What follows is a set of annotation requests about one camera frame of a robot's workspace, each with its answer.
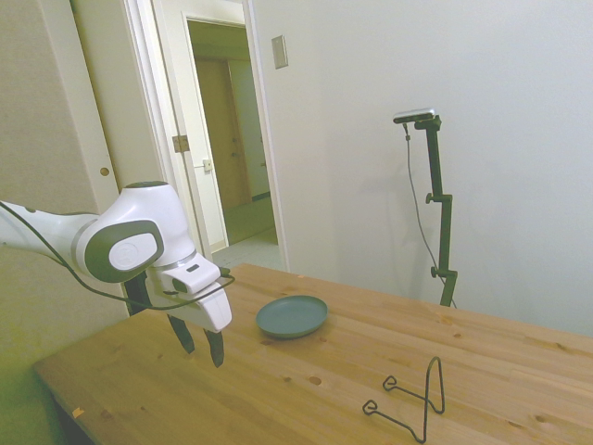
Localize blue-grey round plate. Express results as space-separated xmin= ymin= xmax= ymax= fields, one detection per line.
xmin=255 ymin=295 xmax=330 ymax=340

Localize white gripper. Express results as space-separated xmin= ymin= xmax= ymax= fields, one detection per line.
xmin=146 ymin=272 xmax=233 ymax=369

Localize white open door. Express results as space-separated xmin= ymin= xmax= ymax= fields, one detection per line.
xmin=69 ymin=0 xmax=205 ymax=321

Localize camera on black stand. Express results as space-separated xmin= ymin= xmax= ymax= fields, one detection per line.
xmin=401 ymin=122 xmax=458 ymax=310

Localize black camera stand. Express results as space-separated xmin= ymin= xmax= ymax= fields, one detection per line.
xmin=413 ymin=115 xmax=460 ymax=307

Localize black wire plate stand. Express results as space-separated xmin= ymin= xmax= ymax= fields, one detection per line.
xmin=361 ymin=355 xmax=446 ymax=444

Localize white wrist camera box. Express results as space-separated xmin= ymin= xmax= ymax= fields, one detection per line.
xmin=160 ymin=261 xmax=222 ymax=297

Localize white door frame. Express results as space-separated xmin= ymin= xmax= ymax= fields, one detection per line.
xmin=183 ymin=0 xmax=291 ymax=274

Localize wooden hallway door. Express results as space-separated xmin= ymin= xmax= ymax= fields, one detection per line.
xmin=196 ymin=57 xmax=254 ymax=210

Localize silver exterior camera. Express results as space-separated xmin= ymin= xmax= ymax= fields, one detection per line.
xmin=392 ymin=107 xmax=437 ymax=125

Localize beige wall switch plate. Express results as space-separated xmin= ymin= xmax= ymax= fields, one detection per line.
xmin=271 ymin=35 xmax=288 ymax=70

